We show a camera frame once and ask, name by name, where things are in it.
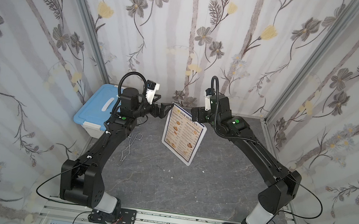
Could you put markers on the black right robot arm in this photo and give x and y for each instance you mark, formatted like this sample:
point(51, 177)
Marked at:
point(282, 184)

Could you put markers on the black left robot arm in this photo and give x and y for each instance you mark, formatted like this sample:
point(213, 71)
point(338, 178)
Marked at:
point(81, 179)

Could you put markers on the laminated dim sum menu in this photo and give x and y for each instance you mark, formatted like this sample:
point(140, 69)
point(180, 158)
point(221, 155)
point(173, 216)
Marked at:
point(184, 131)

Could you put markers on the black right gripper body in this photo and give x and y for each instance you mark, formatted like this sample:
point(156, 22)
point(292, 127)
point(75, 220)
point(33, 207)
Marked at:
point(200, 114)

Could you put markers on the metal wire tongs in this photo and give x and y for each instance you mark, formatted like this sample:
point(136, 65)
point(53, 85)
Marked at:
point(126, 152)

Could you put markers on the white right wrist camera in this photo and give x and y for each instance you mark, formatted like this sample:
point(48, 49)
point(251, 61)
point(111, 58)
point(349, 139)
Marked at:
point(207, 97)

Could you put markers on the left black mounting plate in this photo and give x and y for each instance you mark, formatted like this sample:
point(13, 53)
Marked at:
point(127, 216)

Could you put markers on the blue lidded storage box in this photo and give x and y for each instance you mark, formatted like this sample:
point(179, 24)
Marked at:
point(97, 110)

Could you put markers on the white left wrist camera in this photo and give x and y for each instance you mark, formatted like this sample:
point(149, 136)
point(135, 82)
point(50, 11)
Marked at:
point(152, 87)

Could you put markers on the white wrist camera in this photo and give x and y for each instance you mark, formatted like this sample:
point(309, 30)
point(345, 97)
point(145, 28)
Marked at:
point(152, 87)
point(207, 97)

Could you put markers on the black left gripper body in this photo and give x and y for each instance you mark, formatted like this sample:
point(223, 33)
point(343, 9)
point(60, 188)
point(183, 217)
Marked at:
point(154, 108)

